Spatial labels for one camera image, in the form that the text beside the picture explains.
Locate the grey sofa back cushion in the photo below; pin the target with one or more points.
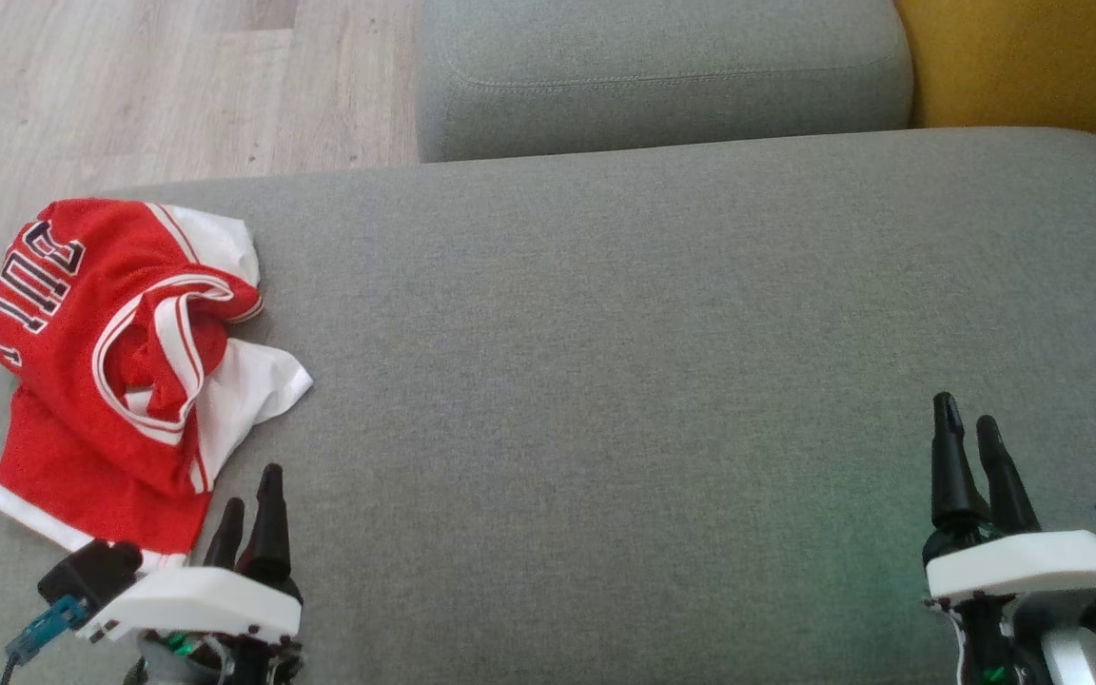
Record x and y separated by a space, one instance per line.
662 76

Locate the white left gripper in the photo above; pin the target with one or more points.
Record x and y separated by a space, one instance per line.
196 599

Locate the grey fabric sofa seat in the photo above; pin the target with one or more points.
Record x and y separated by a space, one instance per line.
605 381

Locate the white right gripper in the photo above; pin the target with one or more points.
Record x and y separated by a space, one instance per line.
1033 561

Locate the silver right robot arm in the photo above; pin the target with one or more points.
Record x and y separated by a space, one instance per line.
1081 666

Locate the red and white jersey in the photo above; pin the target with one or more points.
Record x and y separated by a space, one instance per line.
72 381

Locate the yellow pillow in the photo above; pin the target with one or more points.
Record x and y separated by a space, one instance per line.
1033 57

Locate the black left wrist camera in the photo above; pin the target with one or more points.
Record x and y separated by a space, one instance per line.
91 571

